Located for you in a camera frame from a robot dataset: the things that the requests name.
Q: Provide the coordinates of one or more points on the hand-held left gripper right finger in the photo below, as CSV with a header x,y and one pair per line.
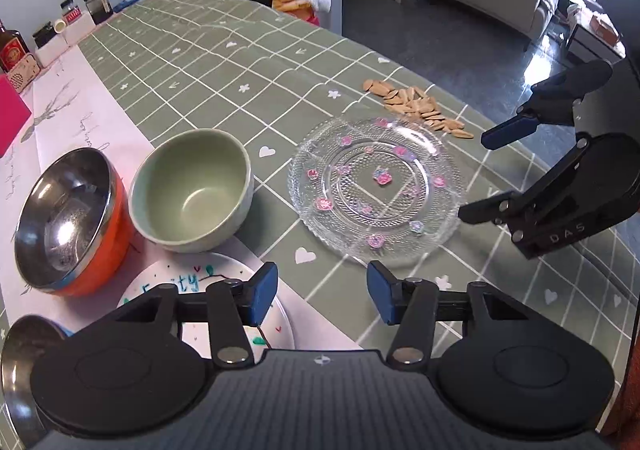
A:
x,y
382,294

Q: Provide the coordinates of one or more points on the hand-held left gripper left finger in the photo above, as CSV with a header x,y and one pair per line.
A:
x,y
263,294

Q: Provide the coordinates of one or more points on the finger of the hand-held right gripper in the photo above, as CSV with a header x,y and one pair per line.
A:
x,y
485,212
505,132

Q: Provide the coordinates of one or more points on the clear glass plate pink flowers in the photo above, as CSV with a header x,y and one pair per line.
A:
x,y
325,164

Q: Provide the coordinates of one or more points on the orange stainless steel bowl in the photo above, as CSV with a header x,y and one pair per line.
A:
x,y
60,220

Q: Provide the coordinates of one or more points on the pile of seeds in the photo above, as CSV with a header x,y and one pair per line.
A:
x,y
410,104

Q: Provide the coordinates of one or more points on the white printed plate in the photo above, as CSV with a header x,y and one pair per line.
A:
x,y
165,280

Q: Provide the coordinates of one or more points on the white coffee table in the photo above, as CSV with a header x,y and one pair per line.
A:
x,y
585,42

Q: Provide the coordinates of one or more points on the green ceramic bowl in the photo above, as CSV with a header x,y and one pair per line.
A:
x,y
200,190

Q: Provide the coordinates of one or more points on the orange box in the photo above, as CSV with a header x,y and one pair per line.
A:
x,y
604,27

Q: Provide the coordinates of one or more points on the green checkered tablecloth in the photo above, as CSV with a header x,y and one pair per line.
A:
x,y
250,69

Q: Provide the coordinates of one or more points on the white deer print table runner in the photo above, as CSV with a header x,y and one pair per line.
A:
x,y
75,109

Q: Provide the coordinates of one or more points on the pink box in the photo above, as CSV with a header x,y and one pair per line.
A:
x,y
11,114

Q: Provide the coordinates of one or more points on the white box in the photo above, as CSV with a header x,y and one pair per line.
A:
x,y
52,52
80,29

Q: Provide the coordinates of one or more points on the small wooden box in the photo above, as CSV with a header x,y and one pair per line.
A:
x,y
22,72

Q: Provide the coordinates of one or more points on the dark glass jar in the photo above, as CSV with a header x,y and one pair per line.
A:
x,y
97,4

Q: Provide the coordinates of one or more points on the cream small tube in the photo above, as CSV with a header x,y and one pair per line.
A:
x,y
59,25

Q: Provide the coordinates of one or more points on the black lid jar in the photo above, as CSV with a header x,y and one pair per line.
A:
x,y
45,34

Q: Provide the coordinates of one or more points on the red label jar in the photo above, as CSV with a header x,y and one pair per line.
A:
x,y
71,12

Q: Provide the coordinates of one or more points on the brown liquor bottle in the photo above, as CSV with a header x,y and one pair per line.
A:
x,y
12,47

